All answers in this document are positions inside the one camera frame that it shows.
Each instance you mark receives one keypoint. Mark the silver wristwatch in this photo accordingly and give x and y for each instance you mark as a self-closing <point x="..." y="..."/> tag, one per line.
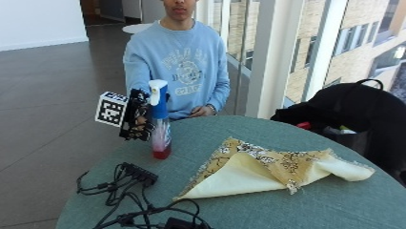
<point x="211" y="109"/>

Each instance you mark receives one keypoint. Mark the red item in backpack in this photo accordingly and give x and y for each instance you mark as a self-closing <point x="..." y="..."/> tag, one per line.
<point x="304" y="125"/>

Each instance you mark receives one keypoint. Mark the white round table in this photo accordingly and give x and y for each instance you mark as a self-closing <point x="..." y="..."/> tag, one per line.
<point x="136" y="28"/>

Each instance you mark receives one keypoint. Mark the black backpack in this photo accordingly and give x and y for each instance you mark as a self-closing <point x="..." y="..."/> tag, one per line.
<point x="360" y="117"/>

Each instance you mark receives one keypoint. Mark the black power adapter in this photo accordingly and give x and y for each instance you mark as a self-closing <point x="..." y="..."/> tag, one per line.
<point x="182" y="223"/>

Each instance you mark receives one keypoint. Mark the yellow floral cloth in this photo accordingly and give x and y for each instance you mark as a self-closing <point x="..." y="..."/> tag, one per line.
<point x="263" y="171"/>

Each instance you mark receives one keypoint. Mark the the person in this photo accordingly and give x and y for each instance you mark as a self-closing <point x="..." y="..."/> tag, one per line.
<point x="186" y="63"/>

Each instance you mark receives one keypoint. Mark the white marker cube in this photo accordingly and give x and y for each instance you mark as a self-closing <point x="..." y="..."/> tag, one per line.
<point x="111" y="108"/>

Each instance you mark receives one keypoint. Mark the spray bottle with red liquid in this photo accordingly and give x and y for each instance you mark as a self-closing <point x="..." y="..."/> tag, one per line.
<point x="160" y="127"/>

